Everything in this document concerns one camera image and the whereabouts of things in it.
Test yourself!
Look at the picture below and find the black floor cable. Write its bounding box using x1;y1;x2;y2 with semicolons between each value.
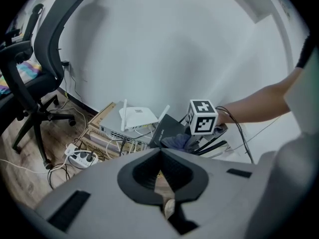
46;163;73;190

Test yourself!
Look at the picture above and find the grey network switch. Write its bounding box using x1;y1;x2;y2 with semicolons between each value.
99;101;157;141

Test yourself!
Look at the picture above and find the black sleeve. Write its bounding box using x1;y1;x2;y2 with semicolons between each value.
295;32;315;70

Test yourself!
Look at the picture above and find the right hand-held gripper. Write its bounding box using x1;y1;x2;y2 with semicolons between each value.
185;99;229;151

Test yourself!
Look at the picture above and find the colourful striped fabric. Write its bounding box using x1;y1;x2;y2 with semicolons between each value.
0;60;43;96

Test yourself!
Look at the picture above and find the person's right forearm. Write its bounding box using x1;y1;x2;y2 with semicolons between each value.
216;67;304;124

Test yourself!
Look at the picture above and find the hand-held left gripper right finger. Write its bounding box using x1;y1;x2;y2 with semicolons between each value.
160;147;261;239

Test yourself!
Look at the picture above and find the white floor cable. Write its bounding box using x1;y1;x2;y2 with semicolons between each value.
0;158;50;175

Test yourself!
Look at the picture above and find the brown cardboard box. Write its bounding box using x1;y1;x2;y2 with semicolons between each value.
87;101;118;132
81;128;150;160

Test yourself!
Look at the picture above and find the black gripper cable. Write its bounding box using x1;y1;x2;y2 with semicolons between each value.
215;105;255;165

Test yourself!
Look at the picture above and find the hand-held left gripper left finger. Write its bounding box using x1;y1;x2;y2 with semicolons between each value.
18;147;183;239

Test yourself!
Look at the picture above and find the black office chair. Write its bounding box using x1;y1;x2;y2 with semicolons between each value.
0;0;100;170

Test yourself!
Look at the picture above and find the white power strip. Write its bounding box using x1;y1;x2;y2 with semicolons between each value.
64;143;99;168

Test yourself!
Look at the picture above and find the white wall ledge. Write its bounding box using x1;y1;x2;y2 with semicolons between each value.
219;0;276;24

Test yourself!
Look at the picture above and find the white router with antennas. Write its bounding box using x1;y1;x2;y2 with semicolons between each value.
119;99;171;132

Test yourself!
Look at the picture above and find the blue-grey cloth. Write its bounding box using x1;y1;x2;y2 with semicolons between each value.
161;132;193;151

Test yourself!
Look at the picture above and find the black router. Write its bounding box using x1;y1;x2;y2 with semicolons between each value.
149;113;186;149

